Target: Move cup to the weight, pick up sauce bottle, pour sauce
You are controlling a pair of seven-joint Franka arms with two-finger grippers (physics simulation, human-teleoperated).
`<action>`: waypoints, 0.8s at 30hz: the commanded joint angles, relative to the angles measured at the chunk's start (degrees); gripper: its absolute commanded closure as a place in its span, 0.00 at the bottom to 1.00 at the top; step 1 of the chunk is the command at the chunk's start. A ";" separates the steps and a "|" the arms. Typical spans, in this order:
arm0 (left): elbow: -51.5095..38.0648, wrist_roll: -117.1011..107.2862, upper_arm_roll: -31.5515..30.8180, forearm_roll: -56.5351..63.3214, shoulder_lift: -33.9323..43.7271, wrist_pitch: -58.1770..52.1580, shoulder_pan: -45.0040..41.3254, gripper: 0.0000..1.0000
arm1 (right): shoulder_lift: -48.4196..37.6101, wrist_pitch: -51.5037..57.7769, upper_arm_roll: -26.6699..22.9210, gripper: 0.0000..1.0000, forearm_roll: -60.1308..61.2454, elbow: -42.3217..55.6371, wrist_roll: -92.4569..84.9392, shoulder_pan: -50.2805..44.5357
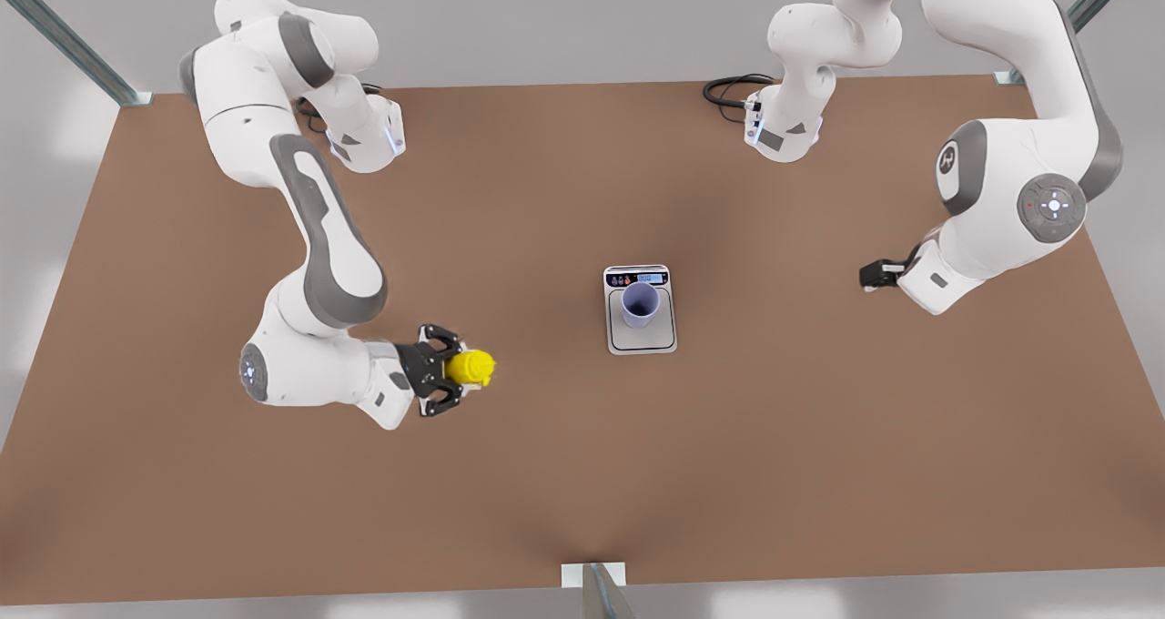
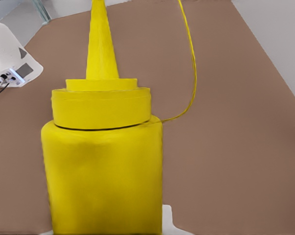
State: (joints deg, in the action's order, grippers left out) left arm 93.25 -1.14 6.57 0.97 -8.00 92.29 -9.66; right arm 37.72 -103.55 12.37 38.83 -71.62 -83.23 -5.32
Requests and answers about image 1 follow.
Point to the yellow sauce bottle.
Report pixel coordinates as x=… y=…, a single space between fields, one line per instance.
x=471 y=368

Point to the lavender cup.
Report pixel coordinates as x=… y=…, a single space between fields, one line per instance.
x=639 y=304

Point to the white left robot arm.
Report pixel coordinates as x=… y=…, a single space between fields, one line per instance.
x=1010 y=173

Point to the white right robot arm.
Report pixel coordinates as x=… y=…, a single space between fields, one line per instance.
x=314 y=237

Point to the silver kitchen scale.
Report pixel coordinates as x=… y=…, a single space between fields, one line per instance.
x=641 y=328

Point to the silver frame post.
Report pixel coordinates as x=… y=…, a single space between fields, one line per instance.
x=1088 y=9
x=601 y=592
x=68 y=38

